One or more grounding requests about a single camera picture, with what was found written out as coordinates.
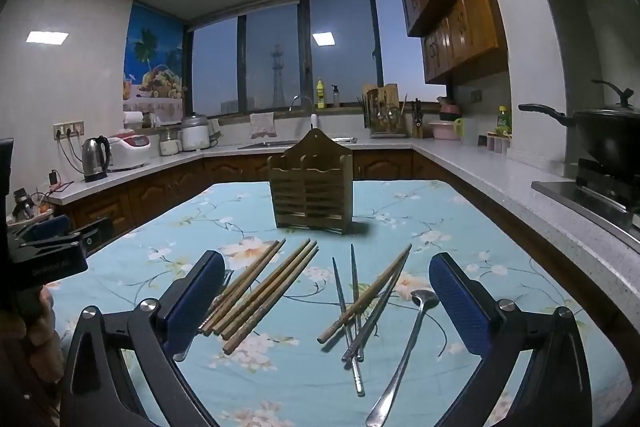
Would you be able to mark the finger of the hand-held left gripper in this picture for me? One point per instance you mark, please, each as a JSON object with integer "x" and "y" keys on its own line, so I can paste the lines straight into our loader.
{"x": 47, "y": 227}
{"x": 95, "y": 234}

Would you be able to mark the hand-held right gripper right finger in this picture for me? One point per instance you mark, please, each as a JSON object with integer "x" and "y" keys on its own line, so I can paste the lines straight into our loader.
{"x": 460, "y": 307}

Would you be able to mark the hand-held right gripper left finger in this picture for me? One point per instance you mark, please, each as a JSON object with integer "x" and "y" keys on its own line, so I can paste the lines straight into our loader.
{"x": 200, "y": 307}

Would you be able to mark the metal chopstick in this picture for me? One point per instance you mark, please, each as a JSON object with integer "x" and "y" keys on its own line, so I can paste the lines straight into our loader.
{"x": 367, "y": 322}
{"x": 382, "y": 302}
{"x": 354, "y": 277}
{"x": 350, "y": 337}

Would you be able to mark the wooden utensil holder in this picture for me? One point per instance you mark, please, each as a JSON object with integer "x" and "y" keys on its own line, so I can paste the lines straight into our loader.
{"x": 310, "y": 202}

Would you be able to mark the person's left hand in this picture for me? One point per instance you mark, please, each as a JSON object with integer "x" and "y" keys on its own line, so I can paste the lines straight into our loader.
{"x": 42, "y": 337}

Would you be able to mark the metal spoon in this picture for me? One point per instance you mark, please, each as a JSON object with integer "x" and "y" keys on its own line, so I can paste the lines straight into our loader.
{"x": 425, "y": 298}

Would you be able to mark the steel electric kettle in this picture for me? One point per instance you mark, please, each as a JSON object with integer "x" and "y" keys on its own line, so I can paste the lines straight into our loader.
{"x": 95, "y": 157}

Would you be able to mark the wooden lower cabinets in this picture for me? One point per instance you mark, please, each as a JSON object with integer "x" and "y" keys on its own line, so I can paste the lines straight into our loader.
{"x": 165, "y": 192}

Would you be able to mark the white rice cooker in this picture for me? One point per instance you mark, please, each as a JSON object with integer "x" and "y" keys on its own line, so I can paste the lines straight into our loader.
{"x": 130, "y": 149}

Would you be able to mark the floral blue tablecloth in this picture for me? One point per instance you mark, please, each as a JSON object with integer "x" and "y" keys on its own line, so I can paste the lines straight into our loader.
{"x": 280, "y": 387}

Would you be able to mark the glass jar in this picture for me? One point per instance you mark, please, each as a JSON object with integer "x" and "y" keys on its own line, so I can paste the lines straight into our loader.
{"x": 170, "y": 144}

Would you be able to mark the grey kitchen countertop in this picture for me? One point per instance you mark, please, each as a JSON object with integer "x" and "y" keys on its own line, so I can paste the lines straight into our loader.
{"x": 500, "y": 187}

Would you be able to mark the white cooking pot with lid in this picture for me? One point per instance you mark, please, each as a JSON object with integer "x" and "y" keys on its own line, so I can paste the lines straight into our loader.
{"x": 194, "y": 134}

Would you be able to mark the gas stove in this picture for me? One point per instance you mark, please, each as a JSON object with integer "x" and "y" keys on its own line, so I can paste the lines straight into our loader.
{"x": 590, "y": 202}

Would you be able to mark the spice jar set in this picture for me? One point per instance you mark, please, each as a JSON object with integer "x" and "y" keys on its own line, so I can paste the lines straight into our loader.
{"x": 495, "y": 143}

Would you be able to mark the pink basin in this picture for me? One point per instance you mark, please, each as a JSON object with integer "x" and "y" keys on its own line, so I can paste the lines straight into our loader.
{"x": 442, "y": 131}

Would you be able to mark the steel sink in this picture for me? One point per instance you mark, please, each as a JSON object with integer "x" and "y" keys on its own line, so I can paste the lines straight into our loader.
{"x": 270, "y": 144}

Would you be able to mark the green cup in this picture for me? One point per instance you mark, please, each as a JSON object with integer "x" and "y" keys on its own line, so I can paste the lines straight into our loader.
{"x": 458, "y": 127}

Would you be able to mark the knife block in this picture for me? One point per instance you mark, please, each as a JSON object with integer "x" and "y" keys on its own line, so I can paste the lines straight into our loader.
{"x": 417, "y": 122}

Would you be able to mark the green bottle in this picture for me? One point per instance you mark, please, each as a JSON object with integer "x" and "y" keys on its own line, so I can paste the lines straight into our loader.
{"x": 505, "y": 121}

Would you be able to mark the hanging dish cloth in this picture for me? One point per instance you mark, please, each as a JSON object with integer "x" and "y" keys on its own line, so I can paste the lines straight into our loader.
{"x": 262, "y": 125}

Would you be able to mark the wooden cutlery rack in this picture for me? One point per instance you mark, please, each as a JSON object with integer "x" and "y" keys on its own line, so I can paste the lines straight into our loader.
{"x": 382, "y": 112}

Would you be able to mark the black wok with lid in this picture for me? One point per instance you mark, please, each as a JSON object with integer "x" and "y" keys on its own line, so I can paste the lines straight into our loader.
{"x": 610, "y": 142}

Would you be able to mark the chrome faucet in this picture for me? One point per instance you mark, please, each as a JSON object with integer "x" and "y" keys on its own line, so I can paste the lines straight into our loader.
{"x": 295, "y": 99}

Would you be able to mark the yellow bottle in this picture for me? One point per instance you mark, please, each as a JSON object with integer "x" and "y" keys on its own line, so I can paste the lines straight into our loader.
{"x": 320, "y": 94}

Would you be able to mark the kitchen window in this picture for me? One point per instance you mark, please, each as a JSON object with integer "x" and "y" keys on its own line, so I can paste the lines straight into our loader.
{"x": 275, "y": 57}

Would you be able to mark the wall power outlet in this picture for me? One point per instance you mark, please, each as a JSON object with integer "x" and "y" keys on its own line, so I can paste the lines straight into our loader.
{"x": 69, "y": 130}

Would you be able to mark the tropical fruit wall poster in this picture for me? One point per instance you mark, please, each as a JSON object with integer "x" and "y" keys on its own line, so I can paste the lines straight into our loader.
{"x": 150, "y": 57}

